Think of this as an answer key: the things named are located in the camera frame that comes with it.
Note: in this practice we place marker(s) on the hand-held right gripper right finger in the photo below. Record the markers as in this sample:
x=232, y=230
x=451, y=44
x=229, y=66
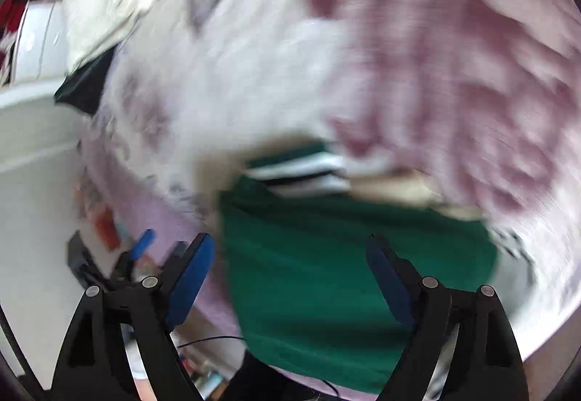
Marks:
x=391, y=285

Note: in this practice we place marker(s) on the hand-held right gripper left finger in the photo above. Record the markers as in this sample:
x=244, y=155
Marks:
x=191, y=283

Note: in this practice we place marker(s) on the green and cream varsity jacket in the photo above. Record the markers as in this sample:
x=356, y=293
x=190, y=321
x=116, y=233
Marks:
x=327, y=274

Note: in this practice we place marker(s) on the floral fleece blanket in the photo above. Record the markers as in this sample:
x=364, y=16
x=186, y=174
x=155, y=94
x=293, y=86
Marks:
x=281, y=65

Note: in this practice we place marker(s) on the white furniture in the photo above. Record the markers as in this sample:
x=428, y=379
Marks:
x=31, y=128

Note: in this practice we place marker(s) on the dark cloth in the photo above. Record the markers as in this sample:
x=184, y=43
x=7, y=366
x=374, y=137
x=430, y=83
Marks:
x=84, y=87

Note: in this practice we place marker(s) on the white fluffy cloth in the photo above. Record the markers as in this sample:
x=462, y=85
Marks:
x=104, y=6

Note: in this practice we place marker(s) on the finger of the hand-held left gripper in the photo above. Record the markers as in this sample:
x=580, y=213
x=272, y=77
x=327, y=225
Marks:
x=177, y=252
x=141, y=244

